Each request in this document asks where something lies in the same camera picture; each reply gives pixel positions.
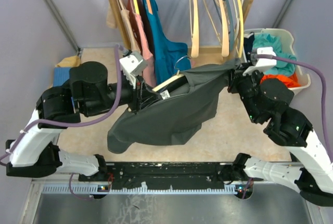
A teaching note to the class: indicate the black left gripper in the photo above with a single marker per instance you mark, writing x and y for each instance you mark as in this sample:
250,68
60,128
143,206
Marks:
143,95

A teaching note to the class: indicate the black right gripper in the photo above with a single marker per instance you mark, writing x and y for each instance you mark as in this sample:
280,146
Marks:
236,75

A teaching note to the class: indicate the cream wooden hanger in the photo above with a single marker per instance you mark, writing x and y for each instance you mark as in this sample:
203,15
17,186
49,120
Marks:
194,28
222,35
161,87

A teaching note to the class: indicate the dark grey t-shirt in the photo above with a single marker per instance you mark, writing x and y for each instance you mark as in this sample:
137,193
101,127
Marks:
174,120

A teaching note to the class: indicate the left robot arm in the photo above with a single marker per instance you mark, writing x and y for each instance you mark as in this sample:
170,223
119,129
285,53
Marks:
86,92

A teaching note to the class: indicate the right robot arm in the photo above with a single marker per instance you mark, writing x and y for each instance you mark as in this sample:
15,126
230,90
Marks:
269,101

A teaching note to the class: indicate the teal blue hanging t-shirt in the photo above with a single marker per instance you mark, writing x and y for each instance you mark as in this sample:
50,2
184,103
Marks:
169,56

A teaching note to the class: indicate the pink hanging t-shirt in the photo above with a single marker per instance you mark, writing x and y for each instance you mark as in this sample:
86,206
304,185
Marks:
142,34

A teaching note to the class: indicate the yellow cream hanger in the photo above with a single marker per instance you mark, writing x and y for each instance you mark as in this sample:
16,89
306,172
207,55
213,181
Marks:
239,28

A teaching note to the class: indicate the beige hanging t-shirt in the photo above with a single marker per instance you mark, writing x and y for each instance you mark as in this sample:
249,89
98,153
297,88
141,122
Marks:
125,16

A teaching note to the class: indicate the navy garment in basket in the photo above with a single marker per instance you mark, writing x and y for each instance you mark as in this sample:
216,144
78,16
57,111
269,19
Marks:
248,45

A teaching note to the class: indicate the turquoise garment in basket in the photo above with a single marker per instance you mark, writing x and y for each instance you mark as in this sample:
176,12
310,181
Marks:
281,68

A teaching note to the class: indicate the orange garment in basket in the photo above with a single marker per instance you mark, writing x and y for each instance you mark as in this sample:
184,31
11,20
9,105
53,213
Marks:
289,81

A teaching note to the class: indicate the white laundry basket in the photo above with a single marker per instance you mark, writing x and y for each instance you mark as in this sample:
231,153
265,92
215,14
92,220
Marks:
287,41

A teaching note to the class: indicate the yellow cloth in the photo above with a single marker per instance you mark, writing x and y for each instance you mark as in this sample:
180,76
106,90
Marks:
69,62

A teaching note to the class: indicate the blue folded cloth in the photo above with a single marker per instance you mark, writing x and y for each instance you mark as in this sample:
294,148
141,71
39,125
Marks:
61,75

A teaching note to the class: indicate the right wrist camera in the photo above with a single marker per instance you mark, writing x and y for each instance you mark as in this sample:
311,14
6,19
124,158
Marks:
261,60

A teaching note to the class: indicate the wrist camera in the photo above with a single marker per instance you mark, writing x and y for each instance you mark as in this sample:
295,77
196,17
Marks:
261,60
132,66

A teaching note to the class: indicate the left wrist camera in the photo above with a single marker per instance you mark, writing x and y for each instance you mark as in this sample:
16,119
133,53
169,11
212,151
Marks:
132,66

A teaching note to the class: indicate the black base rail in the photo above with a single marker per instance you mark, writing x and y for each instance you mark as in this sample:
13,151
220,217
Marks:
163,176

